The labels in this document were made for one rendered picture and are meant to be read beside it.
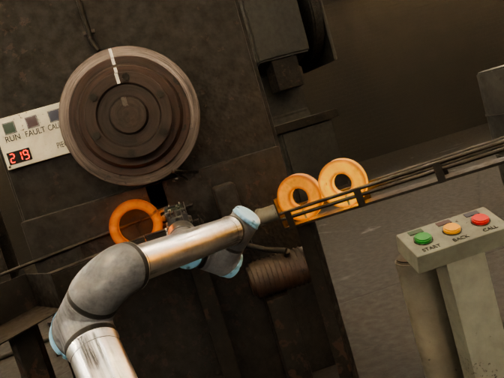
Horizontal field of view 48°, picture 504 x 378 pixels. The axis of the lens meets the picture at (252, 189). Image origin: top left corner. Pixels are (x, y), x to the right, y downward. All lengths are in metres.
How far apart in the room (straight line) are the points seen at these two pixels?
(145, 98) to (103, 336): 0.89
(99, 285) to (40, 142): 1.00
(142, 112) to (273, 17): 4.49
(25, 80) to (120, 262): 1.09
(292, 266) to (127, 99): 0.76
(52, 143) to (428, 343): 1.41
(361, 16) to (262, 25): 2.81
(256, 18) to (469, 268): 5.03
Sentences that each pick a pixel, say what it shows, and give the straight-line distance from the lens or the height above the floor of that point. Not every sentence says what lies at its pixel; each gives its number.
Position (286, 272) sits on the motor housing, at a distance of 1.88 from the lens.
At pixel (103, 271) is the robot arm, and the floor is 0.77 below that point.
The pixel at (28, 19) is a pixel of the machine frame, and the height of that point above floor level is 1.54.
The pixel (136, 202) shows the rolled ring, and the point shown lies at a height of 0.83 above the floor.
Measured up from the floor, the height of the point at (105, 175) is 0.95.
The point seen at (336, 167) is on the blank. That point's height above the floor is 0.77.
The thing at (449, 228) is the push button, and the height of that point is 0.61.
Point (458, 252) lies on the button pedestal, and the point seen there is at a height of 0.56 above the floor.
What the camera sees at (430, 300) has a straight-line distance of 1.57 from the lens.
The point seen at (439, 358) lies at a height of 0.25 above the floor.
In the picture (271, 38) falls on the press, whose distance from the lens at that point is 6.20.
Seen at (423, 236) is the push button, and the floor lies 0.61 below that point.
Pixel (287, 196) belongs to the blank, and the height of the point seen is 0.72.
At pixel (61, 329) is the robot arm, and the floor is 0.67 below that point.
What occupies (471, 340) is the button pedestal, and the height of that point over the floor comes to 0.34.
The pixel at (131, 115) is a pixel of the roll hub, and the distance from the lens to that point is 1.88.
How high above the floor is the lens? 0.97
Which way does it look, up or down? 6 degrees down
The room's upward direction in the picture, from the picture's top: 16 degrees counter-clockwise
